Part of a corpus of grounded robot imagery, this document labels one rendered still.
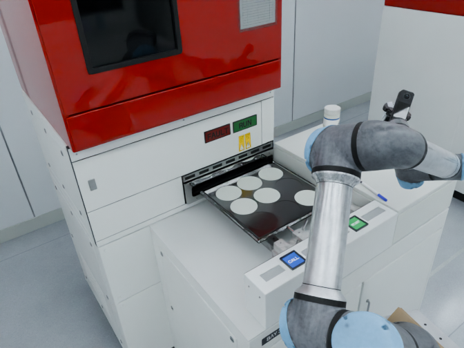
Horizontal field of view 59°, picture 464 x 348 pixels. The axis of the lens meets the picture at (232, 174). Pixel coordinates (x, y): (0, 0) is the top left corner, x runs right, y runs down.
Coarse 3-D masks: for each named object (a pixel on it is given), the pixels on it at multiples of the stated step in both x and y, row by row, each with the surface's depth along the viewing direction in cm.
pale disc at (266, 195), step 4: (260, 188) 157; (264, 188) 157; (268, 188) 157; (272, 188) 157; (256, 192) 155; (260, 192) 155; (264, 192) 155; (268, 192) 155; (272, 192) 155; (276, 192) 154; (256, 196) 153; (260, 196) 153; (264, 196) 153; (268, 196) 152; (272, 196) 152; (276, 196) 152; (260, 200) 150; (264, 200) 150; (268, 200) 150; (272, 200) 150; (276, 200) 150
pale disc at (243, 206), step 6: (240, 198) 152; (246, 198) 152; (234, 204) 149; (240, 204) 149; (246, 204) 149; (252, 204) 149; (234, 210) 146; (240, 210) 146; (246, 210) 146; (252, 210) 146
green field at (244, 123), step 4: (244, 120) 160; (248, 120) 161; (252, 120) 162; (236, 124) 158; (240, 124) 159; (244, 124) 161; (248, 124) 162; (252, 124) 163; (236, 128) 159; (240, 128) 160
